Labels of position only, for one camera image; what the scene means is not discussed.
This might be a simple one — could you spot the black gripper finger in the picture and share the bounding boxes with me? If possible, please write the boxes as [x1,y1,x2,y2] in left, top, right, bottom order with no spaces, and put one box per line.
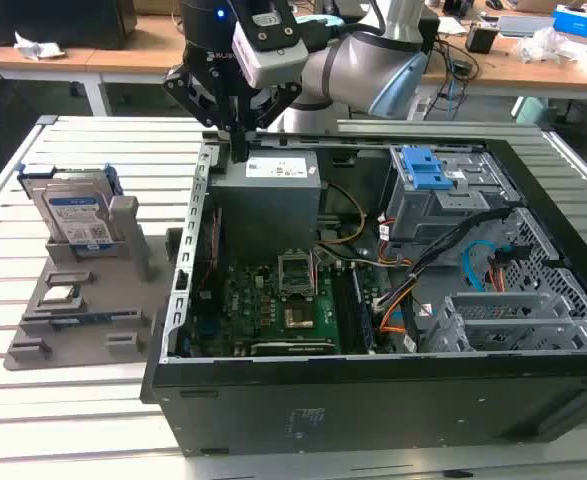
[161,63,241,164]
[238,81,304,164]

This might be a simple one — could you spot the hard disk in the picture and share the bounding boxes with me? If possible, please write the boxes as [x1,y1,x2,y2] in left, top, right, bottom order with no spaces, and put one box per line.
[16,163,124,251]

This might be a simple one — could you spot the grey metal disk bay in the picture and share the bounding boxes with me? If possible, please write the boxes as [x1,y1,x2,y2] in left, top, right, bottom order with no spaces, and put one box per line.
[380,144,522,246]

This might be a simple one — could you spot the wooden desk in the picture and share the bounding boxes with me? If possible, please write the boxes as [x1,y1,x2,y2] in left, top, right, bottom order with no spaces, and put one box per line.
[0,12,587,119]

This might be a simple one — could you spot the grey power supply unit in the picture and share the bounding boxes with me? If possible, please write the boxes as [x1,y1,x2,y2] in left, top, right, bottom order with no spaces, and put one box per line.
[207,149,322,254]

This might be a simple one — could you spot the metal socket cover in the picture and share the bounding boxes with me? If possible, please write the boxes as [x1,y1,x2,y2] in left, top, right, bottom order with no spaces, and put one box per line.
[277,252,317,299]

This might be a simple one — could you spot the large black box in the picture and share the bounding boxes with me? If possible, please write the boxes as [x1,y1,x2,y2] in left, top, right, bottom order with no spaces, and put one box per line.
[0,0,137,51]

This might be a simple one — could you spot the crumpled white paper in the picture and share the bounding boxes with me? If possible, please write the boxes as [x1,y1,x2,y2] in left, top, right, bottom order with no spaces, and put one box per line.
[13,31,67,62]

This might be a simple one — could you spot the black speaker box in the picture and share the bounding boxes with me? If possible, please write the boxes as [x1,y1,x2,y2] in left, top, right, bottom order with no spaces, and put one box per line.
[419,13,442,54]

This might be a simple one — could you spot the green motherboard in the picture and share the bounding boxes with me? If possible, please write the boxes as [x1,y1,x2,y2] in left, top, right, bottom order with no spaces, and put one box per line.
[192,262,344,356]

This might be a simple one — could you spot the small black box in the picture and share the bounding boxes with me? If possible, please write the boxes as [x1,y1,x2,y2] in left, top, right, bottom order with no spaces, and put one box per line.
[465,23,499,55]

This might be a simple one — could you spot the CPU socket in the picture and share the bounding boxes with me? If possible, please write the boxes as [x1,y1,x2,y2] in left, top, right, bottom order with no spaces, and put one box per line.
[282,306,315,332]

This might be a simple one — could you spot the grey parts rack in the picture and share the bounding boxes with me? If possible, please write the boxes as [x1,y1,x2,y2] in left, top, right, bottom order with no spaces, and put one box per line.
[3,195,172,371]

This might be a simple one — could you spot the installed RAM stick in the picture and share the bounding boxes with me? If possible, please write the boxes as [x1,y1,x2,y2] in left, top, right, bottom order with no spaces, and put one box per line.
[351,267,375,351]

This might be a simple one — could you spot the RAM stick on rack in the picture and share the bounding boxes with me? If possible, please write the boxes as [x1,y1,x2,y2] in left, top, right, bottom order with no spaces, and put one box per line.
[47,310,142,327]

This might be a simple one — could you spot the silver CPU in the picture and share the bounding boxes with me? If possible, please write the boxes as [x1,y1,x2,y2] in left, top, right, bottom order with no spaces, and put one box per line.
[42,286,78,304]

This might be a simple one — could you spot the black graphics card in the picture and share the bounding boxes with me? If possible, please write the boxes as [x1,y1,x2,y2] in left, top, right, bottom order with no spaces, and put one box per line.
[250,339,339,357]

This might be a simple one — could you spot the grey flat box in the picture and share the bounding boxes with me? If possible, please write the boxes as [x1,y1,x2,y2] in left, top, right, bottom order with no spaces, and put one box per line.
[497,14,555,38]

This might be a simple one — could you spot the clear plastic bag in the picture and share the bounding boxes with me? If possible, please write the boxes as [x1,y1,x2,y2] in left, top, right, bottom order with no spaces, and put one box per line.
[516,27,587,65]

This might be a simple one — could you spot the silver perforated drive cage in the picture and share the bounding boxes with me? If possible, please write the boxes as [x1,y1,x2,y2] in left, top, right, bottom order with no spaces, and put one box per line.
[425,292,587,354]

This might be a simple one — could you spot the blue cardboard box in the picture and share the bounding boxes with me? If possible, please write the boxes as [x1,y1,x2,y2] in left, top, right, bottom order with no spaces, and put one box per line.
[552,4,587,39]

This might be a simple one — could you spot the black open PC case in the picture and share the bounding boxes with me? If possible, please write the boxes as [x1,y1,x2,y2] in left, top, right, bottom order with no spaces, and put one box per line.
[140,130,587,459]

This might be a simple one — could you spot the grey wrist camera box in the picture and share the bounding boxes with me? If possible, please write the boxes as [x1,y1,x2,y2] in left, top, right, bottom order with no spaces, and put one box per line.
[231,12,308,90]

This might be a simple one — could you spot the yellow wire bundle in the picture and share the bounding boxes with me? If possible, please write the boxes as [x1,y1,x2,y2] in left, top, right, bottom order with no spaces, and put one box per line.
[317,182,369,246]

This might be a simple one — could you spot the red black twisted wire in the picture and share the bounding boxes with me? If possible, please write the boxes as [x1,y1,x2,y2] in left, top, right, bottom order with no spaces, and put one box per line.
[198,207,223,292]

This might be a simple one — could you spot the blue plastic bay bracket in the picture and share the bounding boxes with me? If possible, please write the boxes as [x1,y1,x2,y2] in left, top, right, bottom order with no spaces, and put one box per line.
[401,145,457,190]

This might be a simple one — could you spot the blue network cable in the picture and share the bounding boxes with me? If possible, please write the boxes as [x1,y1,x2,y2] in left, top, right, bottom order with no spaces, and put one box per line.
[447,62,467,119]

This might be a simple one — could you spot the black cable bundle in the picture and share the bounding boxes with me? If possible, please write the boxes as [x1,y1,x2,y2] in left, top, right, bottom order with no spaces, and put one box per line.
[372,204,524,316]

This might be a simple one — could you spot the blue wire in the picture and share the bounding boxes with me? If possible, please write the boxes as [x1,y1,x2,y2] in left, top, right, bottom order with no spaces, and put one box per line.
[459,239,517,292]

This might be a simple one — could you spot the orange wire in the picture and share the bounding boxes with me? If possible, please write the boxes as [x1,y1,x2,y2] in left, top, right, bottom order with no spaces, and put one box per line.
[379,292,414,335]

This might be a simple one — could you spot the orange red power wires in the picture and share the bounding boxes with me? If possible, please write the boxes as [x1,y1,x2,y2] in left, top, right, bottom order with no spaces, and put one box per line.
[487,252,508,292]

